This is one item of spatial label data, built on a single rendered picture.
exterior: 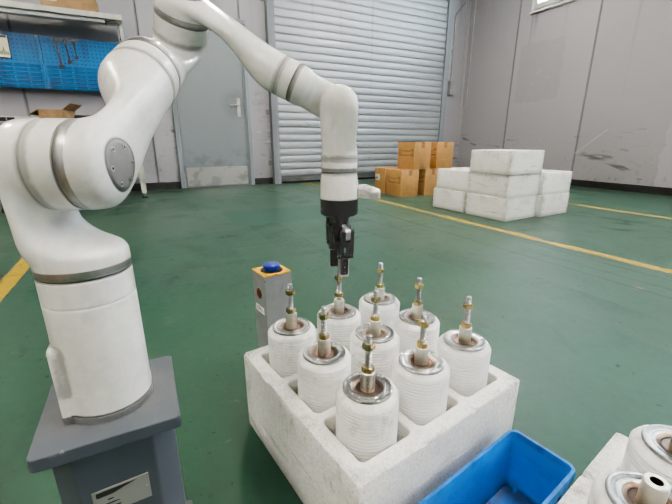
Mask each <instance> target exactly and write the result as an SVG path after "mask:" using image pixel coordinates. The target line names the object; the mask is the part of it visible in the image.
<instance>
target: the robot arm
mask: <svg viewBox="0 0 672 504"><path fill-rule="evenodd" d="M209 29H210V30H211V31H213V32H214V33H215V34H217V35H218V36H219V37H220V38H221V39H222V40H223V41H224V42H225V43H226V44H227V45H228V46H229V47H230V48H231V49H232V51H233V52H234V53H235V55H236V56H237V57H238V59H239V60H240V61H241V63H242V64H243V66H244V67H245V69H246V70H247V71H248V73H249V74H250V75H251V77H252V78H253V79H254V80H255V81H256V82H257V83H258V84H259V85H260V86H262V87H263V88H264V89H266V90H267V91H269V92H271V93H273V94H275V95H276V96H278V97H280V98H282V99H284V100H286V101H288V102H290V103H292V104H294V105H297V106H300V107H302V108H304V109H305V110H307V111H309V112H310V113H312V114H314V115H315V116H317V117H319V118H320V125H321V136H322V152H321V171H322V172H321V182H320V206H321V214H322V215H323V216H326V237H327V240H326V242H327V244H328V247H329V249H330V265H331V266H338V276H339V277H347V276H349V259H350V258H353V256H354V235H355V231H354V229H351V225H350V224H349V220H348V219H349V217H351V216H355V215H357V213H358V197H359V198H365V199H380V189H378V188H375V187H372V186H369V185H366V184H360V185H358V178H357V145H356V139H357V126H358V109H359V104H358V98H357V96H356V94H355V92H354V91H353V90H352V89H351V88H350V87H348V86H346V85H343V84H333V83H331V82H329V81H327V80H325V79H323V78H322V77H320V76H318V75H317V74H316V73H315V72H314V71H313V70H311V69H310V68H309V67H307V66H306V65H304V64H302V63H300V62H299V61H297V60H295V59H293V58H291V57H289V56H288V55H286V54H284V53H282V52H280V51H278V50H277V49H275V48H273V47H272V46H270V45H269V44H267V43H266V42H264V41H263V40H261V39H260V38H258V37H257V36H256V35H254V34H253V33H252V32H250V31H249V30H248V29H246V28H245V27H244V26H243V25H241V24H240V23H239V22H237V21H236V20H235V19H233V18H232V17H231V16H229V15H228V14H226V13H225V12H224V11H222V10H221V9H220V8H218V7H217V6H215V5H214V4H213V3H211V2H210V1H208V0H154V4H153V26H152V38H150V37H146V36H133V37H130V38H127V39H125V40H123V41H122V42H121V43H119V44H118V45H117V46H116V47H115V48H114V49H113V50H112V51H111V52H110V53H109V54H108V55H107V56H106V57H105V58H104V60H103V61H102V63H101V64H100V67H99V70H98V86H99V90H100V92H101V95H102V97H103V100H104V101H105V103H106V106H105V107H104V108H103V109H102V110H100V111H99V112H98V113H96V114H94V115H92V116H89V117H84V118H19V119H12V120H9V121H6V122H4V123H2V124H1V125H0V200H1V203H2V206H3V209H4V212H5V215H6V218H7V221H8V224H9V227H10V230H11V233H12V236H13V239H14V242H15V245H16V247H17V250H18V251H19V253H20V255H21V256H22V257H23V259H24V260H25V261H26V262H27V263H28V265H29V266H30V268H31V271H32V274H33V278H34V281H35V285H36V289H37V293H38V297H39V301H40V305H41V309H42V313H43V317H44V321H45V325H46V329H47V333H48V337H49V341H50V344H49V346H48V349H47V351H46V354H45V357H46V358H47V360H48V364H49V368H50V372H51V376H52V380H53V383H54V387H55V391H56V395H57V399H58V403H59V407H60V411H61V414H62V421H63V422H64V426H68V425H72V424H83V425H96V424H102V423H107V422H110V421H114V420H117V419H119V418H122V417H124V416H126V415H128V414H130V413H132V412H133V411H135V410H136V409H138V408H139V407H141V406H142V405H143V404H144V403H145V402H146V401H147V400H148V398H149V397H150V396H151V394H152V391H153V384H152V378H151V377H152V376H151V370H150V366H149V360H148V354H147V348H146V342H145V336H144V330H143V324H142V318H141V313H140V307H139V301H138V295H137V289H136V283H135V277H134V271H133V265H132V259H131V253H130V248H129V245H128V243H127V242H126V241H125V240H124V239H122V238H120V237H118V236H115V235H113V234H110V233H107V232H104V231H102V230H100V229H98V228H96V227H94V226H92V225H91V224H90V223H88V222H87V221H86V220H85V219H84V218H83V217H82V216H81V214H80V211H79V210H101V209H108V208H112V207H115V206H117V205H118V204H120V203H121V202H122V201H123V200H124V199H125V198H126V197H127V196H128V194H129V193H130V191H131V189H132V187H133V185H134V183H135V181H136V178H137V176H138V173H139V170H140V168H141V165H142V162H143V160H144V157H145V154H146V151H147V149H148V146H149V143H150V141H151V139H152V137H153V135H154V133H155V131H156V129H157V127H158V125H159V123H160V121H161V120H162V118H163V116H164V115H165V113H166V112H167V110H168V109H169V107H170V106H171V104H172V103H173V101H174V99H175V97H176V96H177V94H178V92H179V90H180V88H181V86H182V84H183V82H184V80H185V78H186V75H187V74H188V73H189V71H190V70H192V69H193V68H194V67H195V66H196V65H197V64H198V63H199V61H200V60H201V59H202V58H203V56H204V54H205V51H206V47H207V41H208V34H209ZM331 234H332V235H331ZM344 248H346V253H344Z"/></svg>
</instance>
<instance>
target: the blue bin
mask: <svg viewBox="0 0 672 504"><path fill-rule="evenodd" d="M575 474H576V470H575V468H574V467H573V465H572V464H570V463H569V462H568V461H566V460H565V459H563V458H561V457H560V456H558V455H557V454H555V453H553V452H552V451H550V450H549V449H547V448H545V447H544V446H542V445H541V444H539V443H537V442H536V441H534V440H533V439H531V438H530V437H528V436H526V435H525V434H523V433H522V432H520V431H518V430H508V431H507V432H505V433H504V434H503V435H502V436H500V437H499V438H498V439H497V440H496V441H494V442H493V443H492V444H491V445H489V446H488V447H487V448H486V449H484V450H483V451H482V452H481V453H479V454H478V455H477V456H476V457H474V458H473V459H472V460H471V461H469V462H468V463H467V464H466V465H464V466H463V467H462V468H461V469H460V470H458V471H457V472H456V473H455V474H453V475H452V476H451V477H450V478H448V479H447V480H446V481H445V482H443V483H442V484H441V485H440V486H438V487H437V488H436V489H435V490H433V491H432V492H431V493H430V494H428V495H427V496H426V497H425V498H424V499H422V500H421V501H420V502H419V503H417V504H557V503H558V502H559V501H560V499H561V498H562V497H563V496H564V495H565V493H566V492H567V491H568V487H569V485H570V484H571V483H572V482H573V480H574V478H575Z"/></svg>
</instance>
